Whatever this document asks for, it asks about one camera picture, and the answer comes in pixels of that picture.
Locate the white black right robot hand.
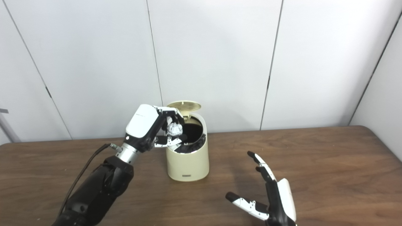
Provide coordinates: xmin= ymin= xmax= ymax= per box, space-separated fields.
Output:
xmin=225 ymin=151 xmax=297 ymax=226

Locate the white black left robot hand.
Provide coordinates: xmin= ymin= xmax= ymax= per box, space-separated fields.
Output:
xmin=125 ymin=104 xmax=186 ymax=153

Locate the white paper ball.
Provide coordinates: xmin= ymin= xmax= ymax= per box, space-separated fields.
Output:
xmin=166 ymin=122 xmax=183 ymax=137

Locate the cream round bin lid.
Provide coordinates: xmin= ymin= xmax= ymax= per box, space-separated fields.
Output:
xmin=166 ymin=100 xmax=202 ymax=120

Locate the black bin liner bag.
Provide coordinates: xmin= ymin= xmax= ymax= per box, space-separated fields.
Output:
xmin=174 ymin=124 xmax=207 ymax=153

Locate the cream-colored round bin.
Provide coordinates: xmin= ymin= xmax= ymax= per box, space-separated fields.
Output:
xmin=166 ymin=113 xmax=210 ymax=182

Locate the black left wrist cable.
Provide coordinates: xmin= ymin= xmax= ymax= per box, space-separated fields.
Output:
xmin=58 ymin=143 xmax=123 ymax=217

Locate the grey wall corner post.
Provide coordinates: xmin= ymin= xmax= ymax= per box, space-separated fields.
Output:
xmin=0 ymin=108 xmax=21 ymax=143

